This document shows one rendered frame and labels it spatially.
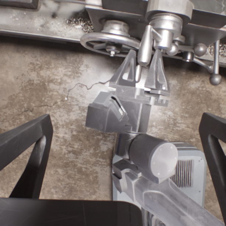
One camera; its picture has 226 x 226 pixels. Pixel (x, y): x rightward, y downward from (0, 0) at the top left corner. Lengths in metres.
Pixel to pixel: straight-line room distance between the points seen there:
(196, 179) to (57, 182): 0.90
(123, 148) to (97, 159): 1.01
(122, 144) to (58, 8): 0.78
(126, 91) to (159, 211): 0.21
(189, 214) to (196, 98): 1.12
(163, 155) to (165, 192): 0.07
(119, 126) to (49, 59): 1.13
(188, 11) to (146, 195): 0.36
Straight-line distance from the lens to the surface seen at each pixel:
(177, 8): 0.45
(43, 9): 1.04
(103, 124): 0.29
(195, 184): 1.23
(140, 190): 0.37
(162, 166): 0.32
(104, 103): 0.29
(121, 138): 0.37
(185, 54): 0.77
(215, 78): 0.70
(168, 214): 0.35
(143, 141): 0.33
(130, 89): 0.35
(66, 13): 1.01
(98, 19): 0.64
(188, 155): 1.16
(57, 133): 1.39
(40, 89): 1.40
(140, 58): 0.38
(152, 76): 0.34
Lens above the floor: 1.30
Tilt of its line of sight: 85 degrees down
